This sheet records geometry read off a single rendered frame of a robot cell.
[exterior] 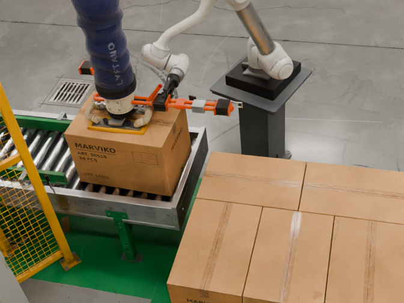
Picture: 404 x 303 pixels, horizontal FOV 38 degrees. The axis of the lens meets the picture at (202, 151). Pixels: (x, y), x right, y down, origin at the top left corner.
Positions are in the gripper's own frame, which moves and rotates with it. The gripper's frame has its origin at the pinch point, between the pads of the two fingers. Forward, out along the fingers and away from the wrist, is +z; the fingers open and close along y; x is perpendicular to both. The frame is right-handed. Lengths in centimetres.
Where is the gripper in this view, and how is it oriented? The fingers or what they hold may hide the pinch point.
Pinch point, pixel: (163, 101)
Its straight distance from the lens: 323.0
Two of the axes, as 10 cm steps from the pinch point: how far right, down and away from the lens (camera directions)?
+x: -9.6, -1.0, 2.5
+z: -2.5, 7.0, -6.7
